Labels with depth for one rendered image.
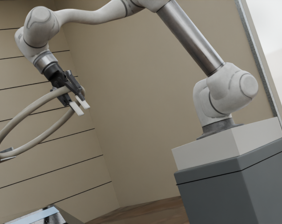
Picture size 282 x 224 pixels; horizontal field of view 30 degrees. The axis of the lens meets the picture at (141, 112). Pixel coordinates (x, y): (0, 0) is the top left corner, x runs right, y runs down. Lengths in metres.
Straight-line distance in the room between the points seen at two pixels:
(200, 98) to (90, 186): 6.76
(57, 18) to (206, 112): 0.85
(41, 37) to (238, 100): 0.89
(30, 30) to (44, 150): 6.74
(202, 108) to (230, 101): 0.20
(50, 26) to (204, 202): 1.08
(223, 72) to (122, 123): 6.59
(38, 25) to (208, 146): 0.95
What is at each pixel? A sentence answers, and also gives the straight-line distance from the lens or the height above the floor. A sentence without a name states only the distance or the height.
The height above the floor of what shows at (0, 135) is 1.19.
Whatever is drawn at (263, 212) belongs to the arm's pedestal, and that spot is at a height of 0.53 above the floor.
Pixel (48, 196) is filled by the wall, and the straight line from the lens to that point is 8.64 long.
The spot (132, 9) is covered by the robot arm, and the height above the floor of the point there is 1.58.
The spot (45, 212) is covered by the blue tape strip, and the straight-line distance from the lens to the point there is 2.30.
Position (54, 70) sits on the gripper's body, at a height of 1.37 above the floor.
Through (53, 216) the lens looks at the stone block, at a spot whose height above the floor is 0.80.
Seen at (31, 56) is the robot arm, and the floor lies 1.46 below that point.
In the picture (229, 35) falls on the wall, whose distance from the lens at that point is 7.19.
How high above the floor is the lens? 0.99
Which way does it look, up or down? 3 degrees up
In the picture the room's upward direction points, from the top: 18 degrees counter-clockwise
